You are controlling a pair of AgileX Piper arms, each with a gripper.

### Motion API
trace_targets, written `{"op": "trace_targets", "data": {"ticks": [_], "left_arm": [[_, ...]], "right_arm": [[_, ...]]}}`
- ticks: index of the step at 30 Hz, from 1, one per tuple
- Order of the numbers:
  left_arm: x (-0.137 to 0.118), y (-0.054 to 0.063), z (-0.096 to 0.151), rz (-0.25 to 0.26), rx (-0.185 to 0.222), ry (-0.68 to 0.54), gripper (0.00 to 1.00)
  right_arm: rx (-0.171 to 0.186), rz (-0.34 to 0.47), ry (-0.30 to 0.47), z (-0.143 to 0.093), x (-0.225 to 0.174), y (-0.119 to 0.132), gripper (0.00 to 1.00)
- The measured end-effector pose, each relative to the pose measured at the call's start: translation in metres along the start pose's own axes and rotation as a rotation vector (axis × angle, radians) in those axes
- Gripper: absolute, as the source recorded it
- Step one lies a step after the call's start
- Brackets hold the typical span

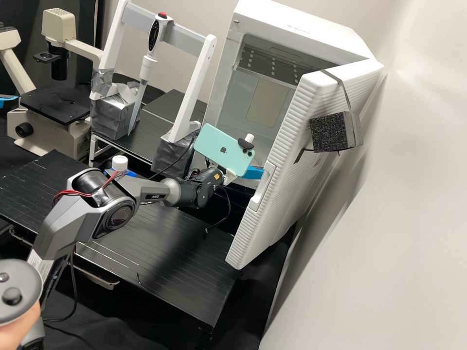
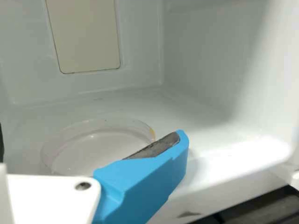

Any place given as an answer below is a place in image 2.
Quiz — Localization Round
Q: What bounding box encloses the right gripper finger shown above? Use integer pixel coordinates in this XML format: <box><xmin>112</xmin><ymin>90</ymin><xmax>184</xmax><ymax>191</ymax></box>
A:
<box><xmin>92</xmin><ymin>129</ymin><xmax>189</xmax><ymax>224</ymax></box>

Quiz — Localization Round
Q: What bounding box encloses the petri dish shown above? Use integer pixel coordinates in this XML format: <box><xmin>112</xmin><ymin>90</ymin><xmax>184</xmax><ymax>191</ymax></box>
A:
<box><xmin>39</xmin><ymin>117</ymin><xmax>157</xmax><ymax>179</ymax></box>

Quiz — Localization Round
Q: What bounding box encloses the white incubator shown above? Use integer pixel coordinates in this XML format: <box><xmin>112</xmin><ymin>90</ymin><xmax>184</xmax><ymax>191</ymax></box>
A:
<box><xmin>0</xmin><ymin>0</ymin><xmax>299</xmax><ymax>224</ymax></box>

